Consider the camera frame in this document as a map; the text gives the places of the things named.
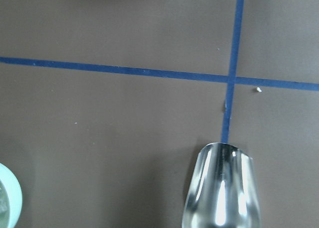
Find green bowl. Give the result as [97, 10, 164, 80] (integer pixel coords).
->
[0, 164, 23, 228]

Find clear ice cubes in bowl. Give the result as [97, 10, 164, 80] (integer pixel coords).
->
[0, 183, 9, 216]

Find steel ice scoop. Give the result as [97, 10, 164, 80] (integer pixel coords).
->
[181, 143, 261, 228]

